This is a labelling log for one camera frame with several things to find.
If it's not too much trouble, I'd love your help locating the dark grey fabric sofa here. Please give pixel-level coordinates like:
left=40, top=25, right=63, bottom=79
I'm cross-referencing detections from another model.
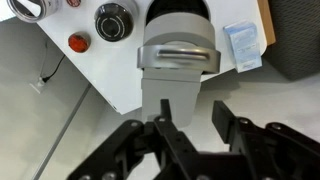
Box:
left=263, top=0, right=320, bottom=81

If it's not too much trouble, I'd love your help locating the black power cable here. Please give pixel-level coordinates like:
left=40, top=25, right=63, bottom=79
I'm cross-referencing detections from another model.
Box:
left=41, top=54, right=66, bottom=83

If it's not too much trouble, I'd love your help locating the glass jar with metal lid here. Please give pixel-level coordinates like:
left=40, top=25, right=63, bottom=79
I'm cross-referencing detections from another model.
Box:
left=6, top=0, right=63, bottom=24

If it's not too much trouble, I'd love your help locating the white power outlet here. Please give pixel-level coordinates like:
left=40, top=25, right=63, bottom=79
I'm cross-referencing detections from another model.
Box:
left=29, top=76, right=46, bottom=95

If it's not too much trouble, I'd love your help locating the blue and yellow packet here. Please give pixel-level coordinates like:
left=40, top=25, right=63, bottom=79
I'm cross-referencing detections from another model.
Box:
left=223, top=20, right=264, bottom=74

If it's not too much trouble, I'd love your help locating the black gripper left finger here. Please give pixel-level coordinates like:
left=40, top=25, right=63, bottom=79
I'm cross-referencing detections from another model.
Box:
left=66, top=98, right=201, bottom=180

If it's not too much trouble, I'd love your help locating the black travel mug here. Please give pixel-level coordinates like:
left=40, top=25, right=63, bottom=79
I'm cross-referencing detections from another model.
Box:
left=93, top=1, right=136, bottom=43

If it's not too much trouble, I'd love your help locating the thin metal pole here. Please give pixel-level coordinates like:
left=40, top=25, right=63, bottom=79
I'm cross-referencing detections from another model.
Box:
left=33, top=84, right=93, bottom=180

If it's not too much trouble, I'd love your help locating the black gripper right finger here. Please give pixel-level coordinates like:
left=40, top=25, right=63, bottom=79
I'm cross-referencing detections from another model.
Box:
left=212, top=100, right=320, bottom=180

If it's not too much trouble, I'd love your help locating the grey coffee machine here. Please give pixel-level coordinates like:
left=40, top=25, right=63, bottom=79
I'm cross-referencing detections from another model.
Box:
left=136, top=0, right=222, bottom=130

